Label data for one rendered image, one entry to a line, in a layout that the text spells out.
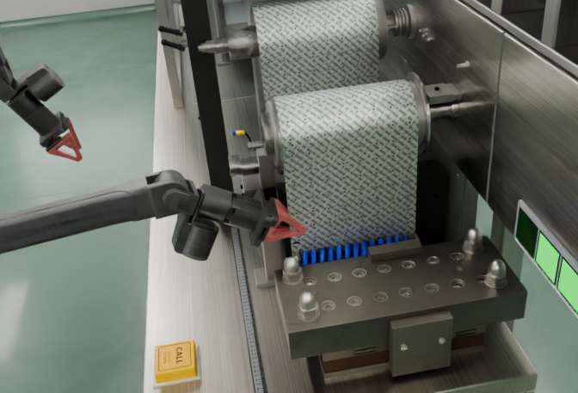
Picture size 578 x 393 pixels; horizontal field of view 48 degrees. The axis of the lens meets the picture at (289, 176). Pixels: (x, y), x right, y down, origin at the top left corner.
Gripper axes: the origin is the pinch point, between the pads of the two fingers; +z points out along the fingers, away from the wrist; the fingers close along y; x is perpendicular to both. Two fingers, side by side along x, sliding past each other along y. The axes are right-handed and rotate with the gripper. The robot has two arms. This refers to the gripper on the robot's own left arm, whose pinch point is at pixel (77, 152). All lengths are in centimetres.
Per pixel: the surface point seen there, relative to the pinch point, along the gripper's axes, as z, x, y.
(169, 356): 16, -4, -63
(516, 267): 68, -66, -51
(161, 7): -1, -36, 47
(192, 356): 18, -7, -64
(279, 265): 27, -26, -49
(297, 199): 10, -38, -57
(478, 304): 33, -52, -80
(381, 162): 13, -54, -59
